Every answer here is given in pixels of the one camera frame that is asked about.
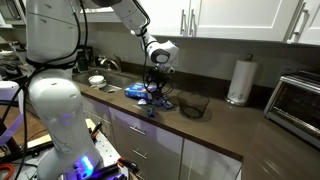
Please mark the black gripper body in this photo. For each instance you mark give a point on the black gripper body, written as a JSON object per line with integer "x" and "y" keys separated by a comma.
{"x": 161, "y": 81}

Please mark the blue snack box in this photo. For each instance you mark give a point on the blue snack box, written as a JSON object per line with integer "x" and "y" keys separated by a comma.
{"x": 137, "y": 90}

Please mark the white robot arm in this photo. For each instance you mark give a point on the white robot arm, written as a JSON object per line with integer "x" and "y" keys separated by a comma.
{"x": 53, "y": 34}

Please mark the blue snack packet pile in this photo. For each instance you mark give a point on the blue snack packet pile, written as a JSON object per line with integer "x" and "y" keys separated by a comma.
{"x": 162, "y": 101}

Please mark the white blue snack packet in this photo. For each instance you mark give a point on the white blue snack packet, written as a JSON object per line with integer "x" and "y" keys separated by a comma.
{"x": 142, "y": 102}

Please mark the black mesh basket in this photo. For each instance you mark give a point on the black mesh basket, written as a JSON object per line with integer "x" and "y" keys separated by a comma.
{"x": 192, "y": 105}

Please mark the kitchen sink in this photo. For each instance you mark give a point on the kitchen sink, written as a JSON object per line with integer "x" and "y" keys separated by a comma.
{"x": 115, "y": 81}

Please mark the chrome faucet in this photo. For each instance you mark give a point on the chrome faucet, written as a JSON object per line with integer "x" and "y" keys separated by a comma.
{"x": 116, "y": 62}

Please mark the white bowl in sink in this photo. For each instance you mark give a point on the white bowl in sink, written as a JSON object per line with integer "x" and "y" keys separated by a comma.
{"x": 97, "y": 80}

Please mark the grey lower drawers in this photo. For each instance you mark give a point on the grey lower drawers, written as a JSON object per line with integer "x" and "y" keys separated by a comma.
{"x": 160, "y": 154}

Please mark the paper towel roll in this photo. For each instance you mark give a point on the paper towel roll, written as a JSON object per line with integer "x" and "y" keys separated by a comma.
{"x": 242, "y": 81}

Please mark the white upper cabinets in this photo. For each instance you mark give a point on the white upper cabinets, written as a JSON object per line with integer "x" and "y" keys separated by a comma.
{"x": 288, "y": 21}

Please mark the silver toaster oven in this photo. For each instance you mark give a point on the silver toaster oven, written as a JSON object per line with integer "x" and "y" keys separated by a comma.
{"x": 295, "y": 104}

